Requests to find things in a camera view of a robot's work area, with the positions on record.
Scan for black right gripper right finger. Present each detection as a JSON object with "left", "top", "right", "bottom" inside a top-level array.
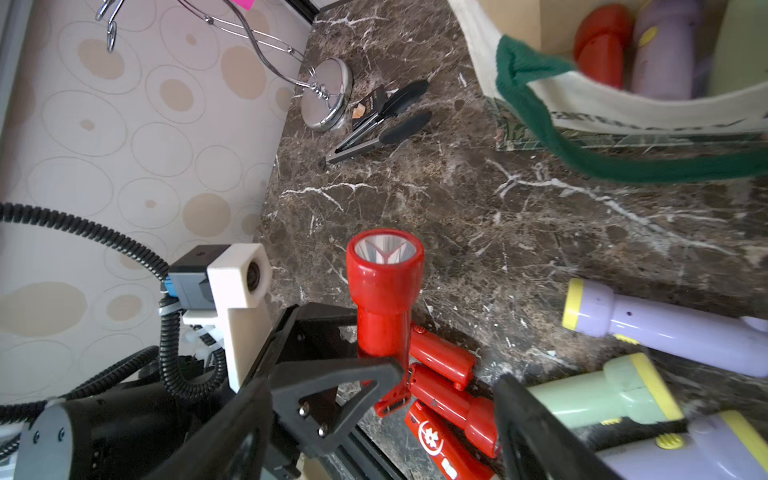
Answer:
[{"left": 493, "top": 374, "right": 620, "bottom": 480}]

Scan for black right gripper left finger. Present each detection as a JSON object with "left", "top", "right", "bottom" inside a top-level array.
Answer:
[{"left": 147, "top": 377, "right": 273, "bottom": 480}]

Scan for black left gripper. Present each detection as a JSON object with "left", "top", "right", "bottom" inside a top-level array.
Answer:
[{"left": 245, "top": 303, "right": 404, "bottom": 479}]

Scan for red flashlight vertical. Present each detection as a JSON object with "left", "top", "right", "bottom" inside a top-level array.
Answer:
[{"left": 574, "top": 3, "right": 634, "bottom": 90}]

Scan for purple flashlight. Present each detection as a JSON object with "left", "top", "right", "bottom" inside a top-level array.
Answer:
[
  {"left": 630, "top": 0, "right": 704, "bottom": 101},
  {"left": 597, "top": 410, "right": 767, "bottom": 479}
]

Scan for green flashlight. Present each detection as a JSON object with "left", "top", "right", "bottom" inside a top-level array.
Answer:
[
  {"left": 528, "top": 353, "right": 684, "bottom": 429},
  {"left": 708, "top": 0, "right": 767, "bottom": 96}
]

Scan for red flashlight horizontal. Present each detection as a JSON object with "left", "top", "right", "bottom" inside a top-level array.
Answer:
[
  {"left": 409, "top": 324, "right": 477, "bottom": 391},
  {"left": 407, "top": 363, "right": 499, "bottom": 458}
]

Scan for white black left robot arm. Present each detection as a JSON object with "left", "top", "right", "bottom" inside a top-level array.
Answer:
[{"left": 1, "top": 203, "right": 409, "bottom": 479}]

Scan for cream green tote bag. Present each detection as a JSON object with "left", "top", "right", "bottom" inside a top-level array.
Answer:
[{"left": 450, "top": 1, "right": 767, "bottom": 184}]

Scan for red flashlight with logo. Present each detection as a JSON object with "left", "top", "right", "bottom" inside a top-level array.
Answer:
[{"left": 404, "top": 401, "right": 498, "bottom": 480}]

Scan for purple flashlight right horizontal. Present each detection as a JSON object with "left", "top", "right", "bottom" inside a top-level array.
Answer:
[{"left": 562, "top": 278, "right": 767, "bottom": 378}]

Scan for black metal tongs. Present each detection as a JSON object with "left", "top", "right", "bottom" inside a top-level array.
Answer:
[{"left": 323, "top": 79, "right": 431, "bottom": 166}]

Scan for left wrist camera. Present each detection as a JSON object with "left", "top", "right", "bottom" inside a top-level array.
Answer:
[{"left": 166, "top": 243, "right": 276, "bottom": 393}]

